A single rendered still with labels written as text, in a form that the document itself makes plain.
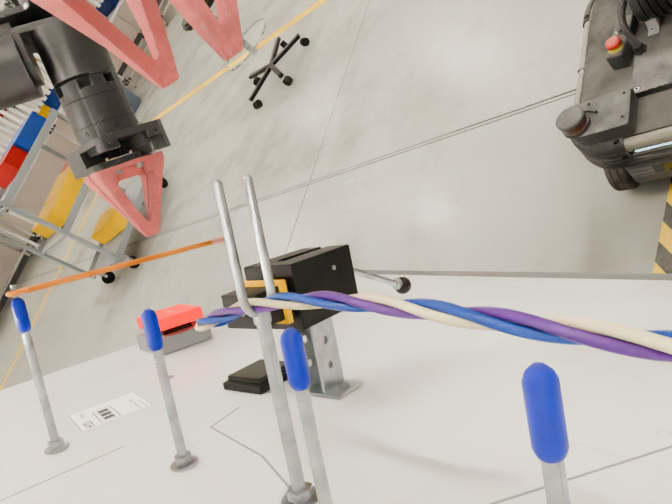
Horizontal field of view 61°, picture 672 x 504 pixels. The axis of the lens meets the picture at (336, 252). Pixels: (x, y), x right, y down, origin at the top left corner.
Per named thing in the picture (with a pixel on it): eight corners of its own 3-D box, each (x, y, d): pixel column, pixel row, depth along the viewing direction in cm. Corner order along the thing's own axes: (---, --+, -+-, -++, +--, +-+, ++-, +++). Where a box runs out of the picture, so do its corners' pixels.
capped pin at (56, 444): (75, 442, 36) (31, 280, 35) (58, 454, 35) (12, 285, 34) (56, 443, 37) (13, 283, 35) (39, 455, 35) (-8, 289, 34)
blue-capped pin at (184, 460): (204, 460, 30) (167, 304, 29) (181, 474, 29) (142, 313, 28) (187, 455, 31) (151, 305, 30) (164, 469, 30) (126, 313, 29)
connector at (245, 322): (316, 305, 35) (310, 273, 35) (259, 330, 31) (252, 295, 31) (282, 305, 37) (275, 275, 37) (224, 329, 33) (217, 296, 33)
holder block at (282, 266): (360, 303, 37) (349, 243, 37) (304, 330, 33) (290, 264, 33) (313, 303, 40) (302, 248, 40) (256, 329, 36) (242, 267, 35)
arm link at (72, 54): (85, -3, 49) (92, 14, 54) (3, 20, 47) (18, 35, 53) (119, 76, 51) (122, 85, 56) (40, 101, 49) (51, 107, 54)
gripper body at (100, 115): (102, 159, 48) (64, 73, 47) (72, 173, 56) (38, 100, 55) (170, 137, 52) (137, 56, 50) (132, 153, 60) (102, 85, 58)
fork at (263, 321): (301, 483, 26) (235, 177, 24) (331, 491, 25) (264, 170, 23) (271, 507, 25) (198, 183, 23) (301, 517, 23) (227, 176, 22)
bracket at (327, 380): (362, 384, 37) (348, 310, 36) (340, 400, 35) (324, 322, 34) (310, 378, 40) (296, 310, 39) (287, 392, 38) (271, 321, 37)
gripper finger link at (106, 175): (129, 247, 52) (86, 150, 50) (106, 249, 58) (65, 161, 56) (193, 220, 56) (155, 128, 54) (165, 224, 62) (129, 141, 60)
